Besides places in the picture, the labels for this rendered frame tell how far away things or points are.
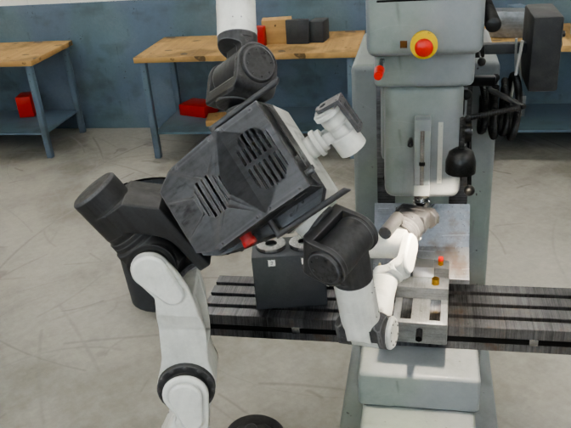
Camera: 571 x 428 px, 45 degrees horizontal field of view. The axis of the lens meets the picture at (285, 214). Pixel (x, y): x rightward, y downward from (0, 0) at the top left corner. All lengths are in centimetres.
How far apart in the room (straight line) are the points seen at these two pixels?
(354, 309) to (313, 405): 168
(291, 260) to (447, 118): 63
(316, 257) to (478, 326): 79
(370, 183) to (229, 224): 109
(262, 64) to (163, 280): 52
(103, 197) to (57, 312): 265
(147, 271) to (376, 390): 82
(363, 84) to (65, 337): 229
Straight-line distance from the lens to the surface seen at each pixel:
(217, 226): 138
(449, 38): 162
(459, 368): 205
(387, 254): 179
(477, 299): 220
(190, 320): 162
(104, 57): 682
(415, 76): 173
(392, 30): 161
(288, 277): 209
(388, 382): 203
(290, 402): 320
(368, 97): 227
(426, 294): 204
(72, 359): 372
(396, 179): 187
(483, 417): 286
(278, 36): 575
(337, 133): 148
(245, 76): 146
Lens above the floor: 213
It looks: 26 degrees down
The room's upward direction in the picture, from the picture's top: 5 degrees counter-clockwise
